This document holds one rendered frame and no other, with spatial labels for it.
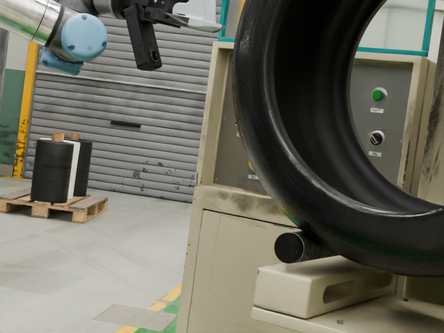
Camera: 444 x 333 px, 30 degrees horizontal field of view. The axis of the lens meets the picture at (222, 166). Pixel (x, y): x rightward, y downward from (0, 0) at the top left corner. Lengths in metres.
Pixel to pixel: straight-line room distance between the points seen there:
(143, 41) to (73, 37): 0.14
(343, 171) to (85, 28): 0.49
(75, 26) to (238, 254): 0.88
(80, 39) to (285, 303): 0.54
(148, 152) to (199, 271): 8.55
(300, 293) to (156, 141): 9.48
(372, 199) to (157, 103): 9.28
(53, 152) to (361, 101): 5.80
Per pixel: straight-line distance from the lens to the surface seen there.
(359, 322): 1.24
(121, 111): 10.74
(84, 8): 1.53
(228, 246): 2.07
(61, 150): 7.61
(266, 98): 1.18
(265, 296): 1.22
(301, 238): 1.19
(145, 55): 1.44
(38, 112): 11.14
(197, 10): 1.39
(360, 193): 1.41
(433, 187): 1.50
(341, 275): 1.28
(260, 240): 2.02
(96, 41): 1.38
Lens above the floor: 1.07
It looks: 3 degrees down
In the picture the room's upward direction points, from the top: 8 degrees clockwise
